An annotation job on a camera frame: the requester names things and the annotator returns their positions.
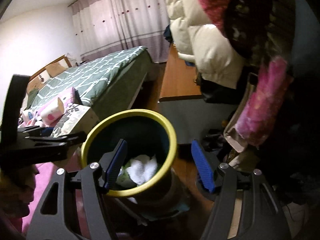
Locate white tissue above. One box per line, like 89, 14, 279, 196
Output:
125, 155, 158, 186

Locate cream puffer jacket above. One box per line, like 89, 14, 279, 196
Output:
165, 0, 244, 89

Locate pink white curtain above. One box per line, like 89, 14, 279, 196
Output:
71, 0, 170, 62

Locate pink fuzzy sleeve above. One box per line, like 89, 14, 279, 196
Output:
235, 56, 292, 146

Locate white round bowl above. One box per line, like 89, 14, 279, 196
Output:
22, 109, 37, 127

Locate wooden headboard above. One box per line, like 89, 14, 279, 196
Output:
27, 55, 72, 94

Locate bed with green quilt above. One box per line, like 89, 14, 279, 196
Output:
30, 46, 152, 120

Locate white paper cup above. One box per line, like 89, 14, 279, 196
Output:
40, 97, 65, 125

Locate yellow rim trash bin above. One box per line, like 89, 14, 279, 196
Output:
81, 109, 181, 213

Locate green tissue pack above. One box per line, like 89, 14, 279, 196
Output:
116, 162, 137, 189

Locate pink floral tablecloth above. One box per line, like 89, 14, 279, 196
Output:
19, 87, 82, 235

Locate left hand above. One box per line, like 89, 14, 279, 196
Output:
1, 165, 39, 218

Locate wooden desk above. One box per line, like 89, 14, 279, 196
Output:
159, 45, 202, 102

